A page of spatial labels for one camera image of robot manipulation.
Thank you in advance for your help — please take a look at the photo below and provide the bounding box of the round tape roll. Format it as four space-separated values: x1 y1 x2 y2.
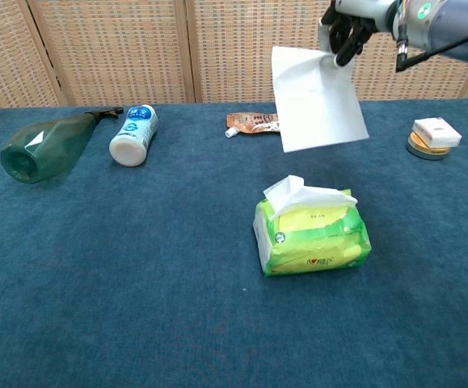
406 131 453 162

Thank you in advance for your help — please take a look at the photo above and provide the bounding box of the white tissue sheet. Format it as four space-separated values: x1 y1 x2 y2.
271 45 370 154
262 174 359 221

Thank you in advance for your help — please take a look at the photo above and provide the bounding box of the brown spout pouch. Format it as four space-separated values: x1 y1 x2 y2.
226 112 281 140

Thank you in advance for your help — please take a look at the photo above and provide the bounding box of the green tissue pack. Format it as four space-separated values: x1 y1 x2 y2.
252 197 373 278

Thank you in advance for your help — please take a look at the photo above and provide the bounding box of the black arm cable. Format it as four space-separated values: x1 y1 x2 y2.
394 27 468 74

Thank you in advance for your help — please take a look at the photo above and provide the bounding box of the green transparent spray bottle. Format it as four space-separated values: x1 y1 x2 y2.
0 106 124 185

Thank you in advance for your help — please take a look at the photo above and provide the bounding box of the white bottle with blue label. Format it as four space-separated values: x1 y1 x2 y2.
108 104 159 167

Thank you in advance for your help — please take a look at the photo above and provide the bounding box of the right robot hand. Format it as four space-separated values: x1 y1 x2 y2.
318 0 397 68

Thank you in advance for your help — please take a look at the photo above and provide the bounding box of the blue tablecloth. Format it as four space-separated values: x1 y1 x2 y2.
0 96 468 388

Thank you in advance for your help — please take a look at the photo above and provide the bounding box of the small white box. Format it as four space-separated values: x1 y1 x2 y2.
411 116 463 149

